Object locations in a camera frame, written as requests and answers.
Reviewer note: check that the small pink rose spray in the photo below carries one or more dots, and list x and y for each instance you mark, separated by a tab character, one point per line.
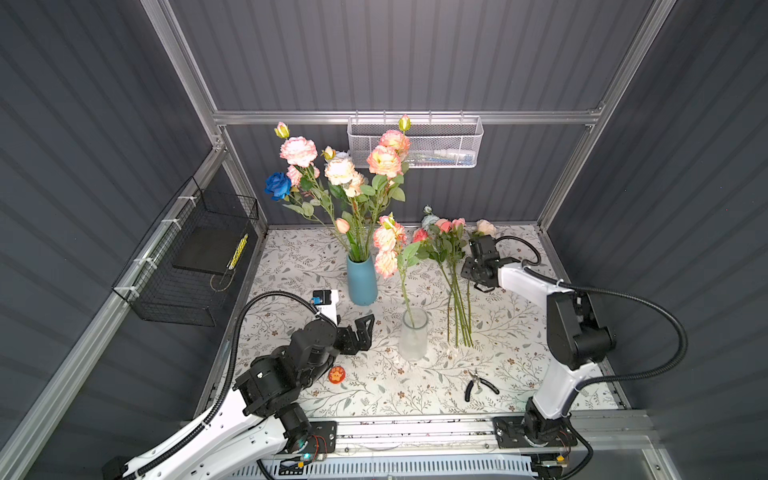
396	255

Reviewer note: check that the peach peony flower stem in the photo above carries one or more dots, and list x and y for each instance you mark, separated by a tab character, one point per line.
387	163

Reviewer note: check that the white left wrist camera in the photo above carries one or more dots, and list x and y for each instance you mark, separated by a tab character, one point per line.
326	302

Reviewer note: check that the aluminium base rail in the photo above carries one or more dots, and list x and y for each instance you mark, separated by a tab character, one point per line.
624	445

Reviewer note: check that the red round sticker badge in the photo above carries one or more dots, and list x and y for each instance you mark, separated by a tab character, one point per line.
336	375

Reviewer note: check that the blue artificial rose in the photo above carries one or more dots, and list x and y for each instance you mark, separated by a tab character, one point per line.
308	197

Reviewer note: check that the large pink peony flower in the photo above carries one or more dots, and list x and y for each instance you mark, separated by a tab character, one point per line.
303	158

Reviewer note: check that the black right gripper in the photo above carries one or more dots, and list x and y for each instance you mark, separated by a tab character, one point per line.
465	271

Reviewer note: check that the clear ribbed glass vase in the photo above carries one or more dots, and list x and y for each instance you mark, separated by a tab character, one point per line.
413	340

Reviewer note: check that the pink rose flower bunch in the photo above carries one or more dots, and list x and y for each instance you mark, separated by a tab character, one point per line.
445	242

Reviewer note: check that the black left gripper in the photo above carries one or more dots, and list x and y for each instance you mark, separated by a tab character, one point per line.
362	341

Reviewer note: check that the floral patterned table mat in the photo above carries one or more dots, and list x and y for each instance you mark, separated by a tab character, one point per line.
509	335

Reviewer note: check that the black handled pliers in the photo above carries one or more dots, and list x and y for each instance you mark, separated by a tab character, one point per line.
478	383

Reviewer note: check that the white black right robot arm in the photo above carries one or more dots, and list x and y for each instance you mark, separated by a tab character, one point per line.
575	339

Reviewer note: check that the pink tulip flower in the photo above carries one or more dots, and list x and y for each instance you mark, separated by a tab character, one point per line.
349	236

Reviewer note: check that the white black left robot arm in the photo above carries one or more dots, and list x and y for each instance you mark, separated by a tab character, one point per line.
258	417

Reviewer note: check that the black wire wall basket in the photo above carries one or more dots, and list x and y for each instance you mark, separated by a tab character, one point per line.
183	277

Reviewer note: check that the teal ceramic vase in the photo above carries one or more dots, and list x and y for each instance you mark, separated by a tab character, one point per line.
362	282

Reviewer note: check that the white wire mesh basket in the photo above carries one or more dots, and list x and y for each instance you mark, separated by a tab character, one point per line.
436	141

